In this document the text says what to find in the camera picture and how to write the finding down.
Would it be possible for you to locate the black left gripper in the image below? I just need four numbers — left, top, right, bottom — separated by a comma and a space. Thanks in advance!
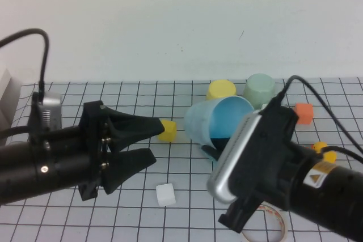
78, 100, 166, 201

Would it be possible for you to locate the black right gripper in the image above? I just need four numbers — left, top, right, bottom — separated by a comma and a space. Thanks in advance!
201, 100, 300, 233

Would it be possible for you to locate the light blue plastic cup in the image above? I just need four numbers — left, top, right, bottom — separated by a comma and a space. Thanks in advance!
184, 96, 255, 151

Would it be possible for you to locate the yellow plastic cup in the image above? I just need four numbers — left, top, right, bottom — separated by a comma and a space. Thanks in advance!
206, 79, 237, 101

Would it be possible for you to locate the green plastic cup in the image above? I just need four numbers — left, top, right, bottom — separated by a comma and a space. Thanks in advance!
243, 73, 276, 110

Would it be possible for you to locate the yellow cube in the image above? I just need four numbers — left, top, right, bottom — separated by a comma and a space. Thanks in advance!
158, 120, 177, 143

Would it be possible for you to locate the white checkered tablecloth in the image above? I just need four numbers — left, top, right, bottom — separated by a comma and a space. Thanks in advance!
0, 77, 363, 242

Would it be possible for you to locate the white cube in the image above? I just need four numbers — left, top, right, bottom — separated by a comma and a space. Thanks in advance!
155, 183, 176, 207

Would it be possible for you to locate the clear tape roll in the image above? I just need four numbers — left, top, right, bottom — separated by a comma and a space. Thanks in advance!
240, 202, 289, 242

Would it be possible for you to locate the orange cube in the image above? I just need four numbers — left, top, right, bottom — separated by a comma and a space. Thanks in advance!
293, 103, 314, 125

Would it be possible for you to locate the yellow rubber duck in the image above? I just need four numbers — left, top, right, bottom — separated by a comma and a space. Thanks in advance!
310, 142, 337, 163

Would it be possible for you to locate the white side table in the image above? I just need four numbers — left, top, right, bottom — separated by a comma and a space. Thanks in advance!
0, 67, 22, 143

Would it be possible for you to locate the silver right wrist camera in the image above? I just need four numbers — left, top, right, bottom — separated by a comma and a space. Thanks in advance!
206, 111, 263, 205

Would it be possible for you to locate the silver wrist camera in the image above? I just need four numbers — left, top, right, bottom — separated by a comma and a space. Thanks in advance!
31, 91, 63, 132
206, 111, 263, 205

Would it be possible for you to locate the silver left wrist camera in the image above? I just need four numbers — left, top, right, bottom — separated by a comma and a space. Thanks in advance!
31, 91, 63, 132

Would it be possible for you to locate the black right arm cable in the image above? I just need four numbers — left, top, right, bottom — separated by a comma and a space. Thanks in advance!
273, 75, 363, 166

